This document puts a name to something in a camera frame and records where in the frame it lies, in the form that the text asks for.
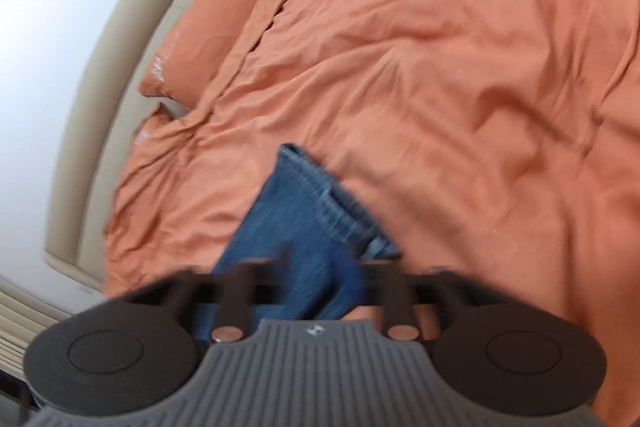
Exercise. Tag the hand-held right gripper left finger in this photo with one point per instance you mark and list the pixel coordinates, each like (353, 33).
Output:
(287, 268)

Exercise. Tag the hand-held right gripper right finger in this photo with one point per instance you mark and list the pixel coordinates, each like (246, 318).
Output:
(351, 271)

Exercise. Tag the blue denim pants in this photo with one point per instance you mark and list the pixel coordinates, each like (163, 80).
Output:
(300, 227)

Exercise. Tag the small orange pillow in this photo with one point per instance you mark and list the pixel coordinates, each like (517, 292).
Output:
(152, 124)

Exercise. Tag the orange duvet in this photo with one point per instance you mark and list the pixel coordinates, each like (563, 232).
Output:
(450, 82)

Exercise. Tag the beige padded headboard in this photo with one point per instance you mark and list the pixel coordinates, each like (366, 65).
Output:
(100, 107)

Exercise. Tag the large orange pillow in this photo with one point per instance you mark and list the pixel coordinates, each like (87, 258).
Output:
(210, 32)

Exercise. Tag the beige slatted radiator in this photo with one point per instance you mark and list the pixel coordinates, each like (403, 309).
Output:
(25, 322)

